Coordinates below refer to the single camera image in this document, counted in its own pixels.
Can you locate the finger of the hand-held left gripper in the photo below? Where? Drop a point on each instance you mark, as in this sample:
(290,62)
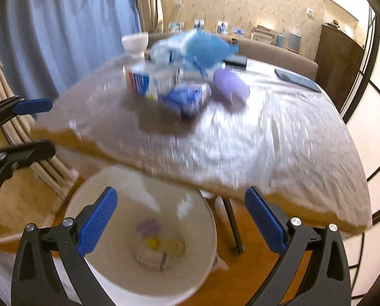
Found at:
(32,106)
(24,153)

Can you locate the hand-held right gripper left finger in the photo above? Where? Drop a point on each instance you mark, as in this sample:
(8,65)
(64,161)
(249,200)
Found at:
(97,223)

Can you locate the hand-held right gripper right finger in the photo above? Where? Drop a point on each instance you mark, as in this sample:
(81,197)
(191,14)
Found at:
(268,223)

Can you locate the white plastic bin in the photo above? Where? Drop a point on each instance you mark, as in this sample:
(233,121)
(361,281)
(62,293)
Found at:
(151,191)

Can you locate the white packet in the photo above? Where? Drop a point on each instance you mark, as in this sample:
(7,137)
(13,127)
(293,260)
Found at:
(151,259)

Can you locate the white printed carton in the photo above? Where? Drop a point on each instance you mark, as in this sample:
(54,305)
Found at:
(151,81)

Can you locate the blue printed packet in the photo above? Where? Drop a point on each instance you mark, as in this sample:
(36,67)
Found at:
(186,97)

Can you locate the blue plastic bag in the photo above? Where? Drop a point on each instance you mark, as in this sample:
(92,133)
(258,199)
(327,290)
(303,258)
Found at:
(202,49)

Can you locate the beige radiator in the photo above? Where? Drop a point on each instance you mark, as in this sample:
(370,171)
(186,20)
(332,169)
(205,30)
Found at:
(46,165)

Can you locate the black metal table leg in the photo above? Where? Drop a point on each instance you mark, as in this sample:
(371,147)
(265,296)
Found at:
(233,226)

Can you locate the blue curtain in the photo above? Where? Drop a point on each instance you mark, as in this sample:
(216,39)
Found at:
(65,32)

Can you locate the clear plastic table cover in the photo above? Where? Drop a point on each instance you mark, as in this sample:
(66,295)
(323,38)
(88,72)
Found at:
(257,140)

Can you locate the white footed ceramic bowl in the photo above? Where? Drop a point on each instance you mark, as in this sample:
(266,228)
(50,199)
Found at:
(135,43)

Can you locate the dark slim phone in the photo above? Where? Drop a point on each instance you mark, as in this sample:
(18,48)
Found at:
(296,79)

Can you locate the beige curtain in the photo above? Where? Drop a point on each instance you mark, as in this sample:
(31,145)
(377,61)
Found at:
(150,0)

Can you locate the black framed sliding screen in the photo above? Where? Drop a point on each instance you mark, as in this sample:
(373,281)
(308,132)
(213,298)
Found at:
(375,102)

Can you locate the wide photo print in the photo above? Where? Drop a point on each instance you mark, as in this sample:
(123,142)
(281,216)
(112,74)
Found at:
(176,27)

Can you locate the black folding phone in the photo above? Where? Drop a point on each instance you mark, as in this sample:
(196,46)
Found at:
(236,61)

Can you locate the brown sofa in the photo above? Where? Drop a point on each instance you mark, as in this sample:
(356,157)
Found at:
(272,54)

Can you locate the dark wooden cabinet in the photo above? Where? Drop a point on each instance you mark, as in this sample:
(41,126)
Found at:
(336,67)

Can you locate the large grey speaker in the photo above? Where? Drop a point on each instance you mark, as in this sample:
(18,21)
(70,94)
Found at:
(294,42)

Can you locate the small grey speaker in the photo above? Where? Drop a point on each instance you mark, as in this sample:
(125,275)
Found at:
(280,40)

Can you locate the photo of standing figure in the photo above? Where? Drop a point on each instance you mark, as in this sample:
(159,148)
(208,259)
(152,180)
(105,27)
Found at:
(199,24)

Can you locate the stack of books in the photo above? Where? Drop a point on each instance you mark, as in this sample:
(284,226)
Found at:
(263,33)

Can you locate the photo of building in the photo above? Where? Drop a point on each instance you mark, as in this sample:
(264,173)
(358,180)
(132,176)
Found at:
(238,32)

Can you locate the ornaments on cabinet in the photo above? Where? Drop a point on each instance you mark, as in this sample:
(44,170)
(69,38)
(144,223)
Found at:
(332,24)

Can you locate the white wall switch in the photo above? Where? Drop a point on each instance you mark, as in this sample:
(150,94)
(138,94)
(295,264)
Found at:
(310,11)

